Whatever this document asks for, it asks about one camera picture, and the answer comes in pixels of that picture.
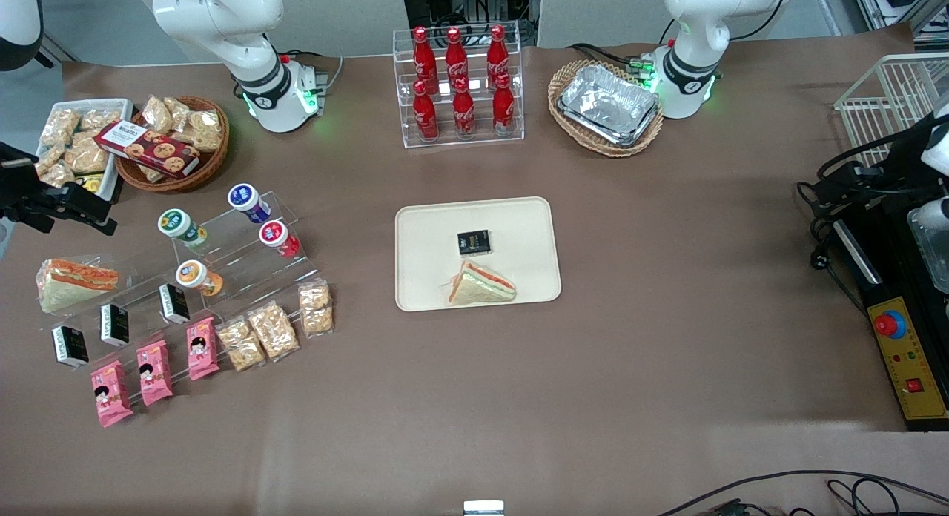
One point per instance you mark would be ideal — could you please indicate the blue gum bottle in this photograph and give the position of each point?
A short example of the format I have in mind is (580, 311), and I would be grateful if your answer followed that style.
(247, 201)

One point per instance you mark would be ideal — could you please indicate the pink snack packet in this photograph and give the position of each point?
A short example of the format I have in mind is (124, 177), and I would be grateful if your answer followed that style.
(111, 394)
(202, 349)
(155, 373)

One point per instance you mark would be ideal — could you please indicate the wrapped triangle sandwich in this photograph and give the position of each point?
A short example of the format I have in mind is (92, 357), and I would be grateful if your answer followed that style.
(74, 282)
(480, 286)

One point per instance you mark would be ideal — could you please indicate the clear acrylic bottle rack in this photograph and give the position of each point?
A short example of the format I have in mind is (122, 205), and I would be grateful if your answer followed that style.
(478, 141)

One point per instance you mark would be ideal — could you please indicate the red emergency stop button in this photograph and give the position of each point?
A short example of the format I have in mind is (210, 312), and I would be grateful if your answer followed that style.
(890, 324)

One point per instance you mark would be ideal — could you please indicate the clear acrylic stepped stand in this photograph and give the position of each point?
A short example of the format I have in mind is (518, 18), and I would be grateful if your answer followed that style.
(245, 268)

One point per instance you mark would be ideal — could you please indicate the orange gum bottle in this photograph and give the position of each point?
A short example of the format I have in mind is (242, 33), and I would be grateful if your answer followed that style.
(196, 276)

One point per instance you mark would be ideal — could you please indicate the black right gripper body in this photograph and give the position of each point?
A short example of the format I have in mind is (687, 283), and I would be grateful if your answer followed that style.
(28, 202)

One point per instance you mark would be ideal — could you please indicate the red cookie box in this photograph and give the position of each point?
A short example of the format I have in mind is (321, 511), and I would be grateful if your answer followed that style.
(148, 149)

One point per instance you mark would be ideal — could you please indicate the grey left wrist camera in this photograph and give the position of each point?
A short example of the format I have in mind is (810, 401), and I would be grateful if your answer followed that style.
(936, 213)

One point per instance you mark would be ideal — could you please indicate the cream serving tray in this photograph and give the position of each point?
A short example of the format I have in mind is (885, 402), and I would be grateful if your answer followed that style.
(526, 227)

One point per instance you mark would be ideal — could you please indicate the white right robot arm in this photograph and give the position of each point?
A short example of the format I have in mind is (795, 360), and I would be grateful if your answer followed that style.
(222, 19)

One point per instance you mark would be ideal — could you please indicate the dark brown wicker basket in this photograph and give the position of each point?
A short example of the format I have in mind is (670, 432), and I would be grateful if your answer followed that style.
(211, 164)

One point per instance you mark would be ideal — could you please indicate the red gum bottle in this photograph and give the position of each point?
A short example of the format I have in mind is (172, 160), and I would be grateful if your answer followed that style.
(278, 238)

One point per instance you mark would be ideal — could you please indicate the green gum bottle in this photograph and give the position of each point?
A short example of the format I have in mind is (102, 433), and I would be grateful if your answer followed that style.
(180, 227)

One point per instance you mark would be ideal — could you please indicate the light wicker basket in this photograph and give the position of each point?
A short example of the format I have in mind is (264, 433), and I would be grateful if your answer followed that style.
(593, 149)

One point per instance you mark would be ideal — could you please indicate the stacked aluminium foil trays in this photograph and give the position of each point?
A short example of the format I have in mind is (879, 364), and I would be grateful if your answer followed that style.
(608, 104)

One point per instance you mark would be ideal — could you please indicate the clear plastic container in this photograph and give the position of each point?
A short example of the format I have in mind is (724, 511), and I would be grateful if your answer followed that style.
(933, 256)

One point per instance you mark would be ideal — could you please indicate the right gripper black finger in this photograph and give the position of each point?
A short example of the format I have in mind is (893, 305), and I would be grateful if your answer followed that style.
(37, 221)
(85, 208)

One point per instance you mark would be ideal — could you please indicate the red cola bottle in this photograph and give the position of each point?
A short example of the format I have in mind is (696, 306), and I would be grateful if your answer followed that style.
(456, 56)
(464, 112)
(425, 56)
(497, 55)
(503, 108)
(425, 116)

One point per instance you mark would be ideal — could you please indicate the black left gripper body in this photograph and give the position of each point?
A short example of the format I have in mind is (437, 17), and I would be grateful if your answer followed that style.
(901, 162)

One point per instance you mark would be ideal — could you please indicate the small black carton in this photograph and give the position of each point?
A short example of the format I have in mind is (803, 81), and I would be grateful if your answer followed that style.
(70, 347)
(474, 242)
(175, 304)
(115, 325)

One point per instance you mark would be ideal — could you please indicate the clear rice cracker bag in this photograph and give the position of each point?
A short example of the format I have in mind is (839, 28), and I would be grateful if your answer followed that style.
(61, 127)
(49, 160)
(85, 159)
(241, 345)
(316, 308)
(100, 119)
(273, 331)
(58, 176)
(205, 130)
(178, 108)
(157, 114)

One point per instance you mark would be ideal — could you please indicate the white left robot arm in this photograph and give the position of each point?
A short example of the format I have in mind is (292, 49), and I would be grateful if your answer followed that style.
(693, 49)

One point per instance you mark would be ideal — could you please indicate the black yellow control box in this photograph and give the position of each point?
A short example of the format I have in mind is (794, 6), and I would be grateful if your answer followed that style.
(901, 382)

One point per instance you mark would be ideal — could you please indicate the white rectangular snack tray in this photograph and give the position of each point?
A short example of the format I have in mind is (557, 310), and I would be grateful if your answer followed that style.
(118, 116)

